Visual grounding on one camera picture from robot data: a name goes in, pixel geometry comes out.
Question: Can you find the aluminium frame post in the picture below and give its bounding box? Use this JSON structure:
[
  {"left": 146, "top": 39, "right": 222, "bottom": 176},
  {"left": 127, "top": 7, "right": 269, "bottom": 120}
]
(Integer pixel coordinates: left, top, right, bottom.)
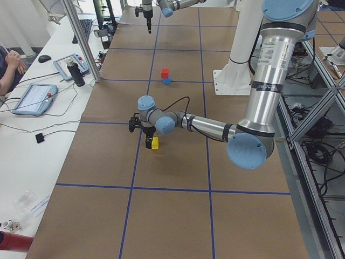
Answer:
[{"left": 61, "top": 0, "right": 100, "bottom": 83}]

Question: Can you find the black keyboard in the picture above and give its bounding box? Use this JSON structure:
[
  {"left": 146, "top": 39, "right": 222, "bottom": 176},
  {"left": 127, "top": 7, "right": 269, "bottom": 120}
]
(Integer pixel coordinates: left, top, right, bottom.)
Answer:
[{"left": 79, "top": 19, "right": 93, "bottom": 42}]

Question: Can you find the small black square puck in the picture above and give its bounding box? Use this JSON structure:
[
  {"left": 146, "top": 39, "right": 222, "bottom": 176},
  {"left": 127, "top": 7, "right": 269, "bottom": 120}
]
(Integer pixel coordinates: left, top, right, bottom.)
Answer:
[{"left": 35, "top": 133, "right": 45, "bottom": 144}]

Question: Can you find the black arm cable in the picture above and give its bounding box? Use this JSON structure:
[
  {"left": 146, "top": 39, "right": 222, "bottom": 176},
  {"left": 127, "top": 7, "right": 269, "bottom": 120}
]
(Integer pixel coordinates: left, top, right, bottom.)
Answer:
[{"left": 161, "top": 97, "right": 230, "bottom": 143}]

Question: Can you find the clear plastic bag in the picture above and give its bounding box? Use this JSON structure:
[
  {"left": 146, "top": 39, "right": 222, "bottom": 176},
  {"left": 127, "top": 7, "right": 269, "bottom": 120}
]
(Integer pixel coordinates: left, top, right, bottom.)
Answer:
[{"left": 13, "top": 189, "right": 37, "bottom": 214}]

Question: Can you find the far blue teach pendant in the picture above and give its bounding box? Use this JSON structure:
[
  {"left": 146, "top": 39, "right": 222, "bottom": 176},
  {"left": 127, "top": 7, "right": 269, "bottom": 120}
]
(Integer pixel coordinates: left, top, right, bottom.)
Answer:
[{"left": 53, "top": 53, "right": 89, "bottom": 81}]

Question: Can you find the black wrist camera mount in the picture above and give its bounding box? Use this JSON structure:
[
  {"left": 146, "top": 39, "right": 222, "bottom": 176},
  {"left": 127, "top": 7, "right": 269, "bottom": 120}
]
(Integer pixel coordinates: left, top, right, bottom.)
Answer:
[
  {"left": 128, "top": 112, "right": 142, "bottom": 133},
  {"left": 135, "top": 6, "right": 143, "bottom": 17}
]

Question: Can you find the black computer mouse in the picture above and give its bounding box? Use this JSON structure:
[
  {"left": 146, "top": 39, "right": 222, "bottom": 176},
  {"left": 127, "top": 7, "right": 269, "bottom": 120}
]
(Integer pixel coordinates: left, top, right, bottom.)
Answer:
[{"left": 38, "top": 54, "right": 52, "bottom": 64}]

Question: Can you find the black water bottle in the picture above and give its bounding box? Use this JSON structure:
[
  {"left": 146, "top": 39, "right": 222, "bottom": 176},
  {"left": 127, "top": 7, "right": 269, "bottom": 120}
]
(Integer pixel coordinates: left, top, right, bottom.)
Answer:
[{"left": 66, "top": 58, "right": 85, "bottom": 87}]

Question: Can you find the yellow wooden cube block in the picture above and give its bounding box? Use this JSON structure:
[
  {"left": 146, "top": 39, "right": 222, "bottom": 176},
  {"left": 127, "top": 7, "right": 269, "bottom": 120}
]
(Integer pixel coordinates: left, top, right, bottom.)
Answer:
[{"left": 151, "top": 137, "right": 159, "bottom": 149}]

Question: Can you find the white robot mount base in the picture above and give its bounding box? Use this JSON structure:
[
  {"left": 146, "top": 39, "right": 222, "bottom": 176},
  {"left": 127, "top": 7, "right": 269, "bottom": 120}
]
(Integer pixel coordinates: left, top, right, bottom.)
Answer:
[{"left": 212, "top": 0, "right": 266, "bottom": 97}]

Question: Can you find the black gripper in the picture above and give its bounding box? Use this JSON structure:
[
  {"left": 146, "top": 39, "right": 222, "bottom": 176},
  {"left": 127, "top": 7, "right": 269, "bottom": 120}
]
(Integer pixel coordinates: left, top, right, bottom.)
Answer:
[
  {"left": 142, "top": 0, "right": 153, "bottom": 34},
  {"left": 142, "top": 126, "right": 156, "bottom": 149}
]

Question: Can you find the near blue teach pendant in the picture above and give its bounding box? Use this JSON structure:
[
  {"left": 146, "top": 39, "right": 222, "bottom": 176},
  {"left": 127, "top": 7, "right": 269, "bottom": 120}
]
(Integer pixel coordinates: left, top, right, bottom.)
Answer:
[{"left": 12, "top": 83, "right": 58, "bottom": 116}]

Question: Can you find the red cylinder object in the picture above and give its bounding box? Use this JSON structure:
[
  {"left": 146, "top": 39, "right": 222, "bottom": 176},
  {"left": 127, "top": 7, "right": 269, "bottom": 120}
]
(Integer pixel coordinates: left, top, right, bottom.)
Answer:
[{"left": 1, "top": 231, "right": 33, "bottom": 253}]

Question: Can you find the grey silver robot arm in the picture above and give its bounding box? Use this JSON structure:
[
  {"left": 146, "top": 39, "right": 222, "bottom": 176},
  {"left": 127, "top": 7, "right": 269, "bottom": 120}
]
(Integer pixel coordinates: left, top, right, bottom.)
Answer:
[
  {"left": 129, "top": 1, "right": 319, "bottom": 169},
  {"left": 135, "top": 0, "right": 205, "bottom": 34}
]

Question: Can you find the blue teach pendant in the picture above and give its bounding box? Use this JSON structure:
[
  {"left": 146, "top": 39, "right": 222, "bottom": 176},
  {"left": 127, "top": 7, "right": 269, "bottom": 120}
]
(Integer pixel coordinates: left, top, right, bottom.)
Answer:
[
  {"left": 12, "top": 83, "right": 58, "bottom": 116},
  {"left": 53, "top": 53, "right": 89, "bottom": 81}
]

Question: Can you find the aluminium side frame rail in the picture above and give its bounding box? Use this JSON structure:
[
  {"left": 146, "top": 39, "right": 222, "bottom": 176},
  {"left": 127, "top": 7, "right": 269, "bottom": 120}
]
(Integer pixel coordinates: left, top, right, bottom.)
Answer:
[{"left": 276, "top": 35, "right": 344, "bottom": 258}]

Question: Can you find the seated person's hand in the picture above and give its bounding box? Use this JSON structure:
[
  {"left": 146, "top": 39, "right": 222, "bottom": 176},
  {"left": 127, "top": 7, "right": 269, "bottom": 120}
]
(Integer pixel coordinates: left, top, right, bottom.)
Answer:
[{"left": 5, "top": 50, "right": 28, "bottom": 75}]

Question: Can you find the black monitor stand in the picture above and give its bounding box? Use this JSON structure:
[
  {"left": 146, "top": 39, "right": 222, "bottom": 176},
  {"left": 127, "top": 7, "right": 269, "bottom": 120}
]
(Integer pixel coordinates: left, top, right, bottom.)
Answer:
[{"left": 93, "top": 0, "right": 118, "bottom": 35}]

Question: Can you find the red wooden cube block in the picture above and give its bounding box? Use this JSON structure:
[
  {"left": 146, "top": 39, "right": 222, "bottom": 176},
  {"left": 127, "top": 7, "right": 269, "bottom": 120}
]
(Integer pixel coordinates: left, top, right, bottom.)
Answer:
[{"left": 161, "top": 68, "right": 170, "bottom": 79}]

